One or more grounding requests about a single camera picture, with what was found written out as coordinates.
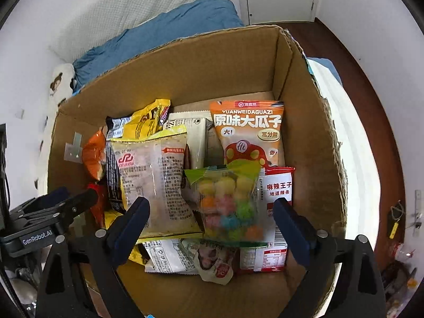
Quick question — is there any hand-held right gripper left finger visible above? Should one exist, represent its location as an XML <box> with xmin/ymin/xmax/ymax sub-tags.
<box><xmin>35</xmin><ymin>196</ymin><xmax>151</xmax><ymax>318</ymax></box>

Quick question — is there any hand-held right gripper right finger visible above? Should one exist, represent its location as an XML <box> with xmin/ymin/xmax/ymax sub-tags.
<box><xmin>272</xmin><ymin>197</ymin><xmax>388</xmax><ymax>318</ymax></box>

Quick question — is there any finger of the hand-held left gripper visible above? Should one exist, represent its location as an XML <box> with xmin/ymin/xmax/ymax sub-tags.
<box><xmin>50</xmin><ymin>189</ymin><xmax>99</xmax><ymax>230</ymax></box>
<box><xmin>10</xmin><ymin>186</ymin><xmax>70</xmax><ymax>220</ymax></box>

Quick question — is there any shiny orange snack packet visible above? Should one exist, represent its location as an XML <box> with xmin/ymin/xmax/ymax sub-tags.
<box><xmin>82</xmin><ymin>130</ymin><xmax>108</xmax><ymax>226</ymax></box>

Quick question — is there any green packet of colourful balls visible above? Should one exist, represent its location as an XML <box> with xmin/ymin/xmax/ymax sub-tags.
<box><xmin>184</xmin><ymin>164</ymin><xmax>267</xmax><ymax>248</ymax></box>

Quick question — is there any orange panda print snack packet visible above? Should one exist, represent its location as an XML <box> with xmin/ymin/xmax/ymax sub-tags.
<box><xmin>209</xmin><ymin>100</ymin><xmax>286</xmax><ymax>170</ymax></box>

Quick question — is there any brown cardboard box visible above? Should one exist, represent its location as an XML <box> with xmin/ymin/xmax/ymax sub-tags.
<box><xmin>46</xmin><ymin>25</ymin><xmax>348</xmax><ymax>318</ymax></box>

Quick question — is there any yellow foil snack packet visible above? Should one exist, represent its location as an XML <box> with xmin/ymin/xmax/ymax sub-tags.
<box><xmin>104</xmin><ymin>209</ymin><xmax>148</xmax><ymax>266</ymax></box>

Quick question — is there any black snack packet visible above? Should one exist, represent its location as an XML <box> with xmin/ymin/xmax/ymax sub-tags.
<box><xmin>105</xmin><ymin>117</ymin><xmax>131</xmax><ymax>214</ymax></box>

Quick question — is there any white printed snack packet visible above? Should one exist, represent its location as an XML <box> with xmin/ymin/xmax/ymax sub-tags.
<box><xmin>143</xmin><ymin>237</ymin><xmax>203</xmax><ymax>275</ymax></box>

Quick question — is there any red white snack packet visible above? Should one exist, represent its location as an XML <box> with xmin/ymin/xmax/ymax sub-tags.
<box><xmin>238</xmin><ymin>166</ymin><xmax>296</xmax><ymax>274</ymax></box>

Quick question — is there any clear bread packet yellow edge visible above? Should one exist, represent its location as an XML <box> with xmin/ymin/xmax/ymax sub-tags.
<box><xmin>109</xmin><ymin>126</ymin><xmax>204</xmax><ymax>240</ymax></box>

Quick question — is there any small pink white snack packet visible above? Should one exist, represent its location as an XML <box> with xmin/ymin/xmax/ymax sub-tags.
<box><xmin>194</xmin><ymin>238</ymin><xmax>240</xmax><ymax>285</ymax></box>

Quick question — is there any white striped cloth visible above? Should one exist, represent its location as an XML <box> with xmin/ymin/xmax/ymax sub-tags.
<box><xmin>306</xmin><ymin>58</ymin><xmax>380</xmax><ymax>318</ymax></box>

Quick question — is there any black item with yellow tag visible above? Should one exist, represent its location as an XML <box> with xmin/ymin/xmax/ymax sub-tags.
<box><xmin>387</xmin><ymin>200</ymin><xmax>405</xmax><ymax>240</ymax></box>

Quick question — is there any yellow brown print snack packet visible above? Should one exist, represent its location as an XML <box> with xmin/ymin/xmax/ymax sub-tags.
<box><xmin>109</xmin><ymin>99</ymin><xmax>171</xmax><ymax>141</ymax></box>

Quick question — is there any clear plastic wrapper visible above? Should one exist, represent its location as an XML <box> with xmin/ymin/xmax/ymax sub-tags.
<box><xmin>392</xmin><ymin>242</ymin><xmax>417</xmax><ymax>263</ymax></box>

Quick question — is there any bear printed white cloth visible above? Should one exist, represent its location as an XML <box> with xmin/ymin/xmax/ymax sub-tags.
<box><xmin>33</xmin><ymin>63</ymin><xmax>77</xmax><ymax>189</ymax></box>

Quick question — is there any white grey snack packet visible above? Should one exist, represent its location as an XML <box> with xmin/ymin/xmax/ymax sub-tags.
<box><xmin>164</xmin><ymin>110</ymin><xmax>226</xmax><ymax>170</ymax></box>

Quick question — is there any blue bed sheet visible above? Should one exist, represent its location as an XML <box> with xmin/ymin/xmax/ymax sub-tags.
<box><xmin>72</xmin><ymin>0</ymin><xmax>343</xmax><ymax>95</ymax></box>

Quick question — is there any white wall outlet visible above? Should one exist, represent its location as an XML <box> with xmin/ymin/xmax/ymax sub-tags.
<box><xmin>414</xmin><ymin>190</ymin><xmax>424</xmax><ymax>236</ymax></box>

